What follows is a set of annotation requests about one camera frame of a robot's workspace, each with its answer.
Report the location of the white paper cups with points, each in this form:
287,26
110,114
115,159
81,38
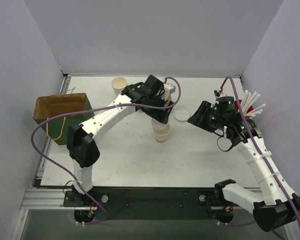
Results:
118,85

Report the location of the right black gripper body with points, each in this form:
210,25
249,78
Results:
203,116

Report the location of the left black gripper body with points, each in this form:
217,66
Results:
157,110

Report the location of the aluminium rail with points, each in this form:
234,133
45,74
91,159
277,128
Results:
55,199

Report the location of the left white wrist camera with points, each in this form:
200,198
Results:
168,90

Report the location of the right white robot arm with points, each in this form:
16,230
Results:
277,204

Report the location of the white paper cup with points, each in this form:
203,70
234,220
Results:
161,134

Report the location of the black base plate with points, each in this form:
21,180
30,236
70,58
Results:
224,213

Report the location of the white wrapped straws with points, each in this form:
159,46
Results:
247,104

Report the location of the clear plastic lid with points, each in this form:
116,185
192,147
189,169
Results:
158,126
182,114

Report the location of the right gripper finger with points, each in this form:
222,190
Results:
202,114
205,126

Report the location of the brown cardboard cup carrier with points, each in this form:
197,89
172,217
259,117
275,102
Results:
169,101

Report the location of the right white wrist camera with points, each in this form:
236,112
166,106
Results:
219,92

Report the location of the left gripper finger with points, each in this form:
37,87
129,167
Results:
168,111
158,113

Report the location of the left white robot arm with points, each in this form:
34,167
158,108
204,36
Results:
82,138

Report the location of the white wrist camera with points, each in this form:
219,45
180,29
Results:
219,92
168,90

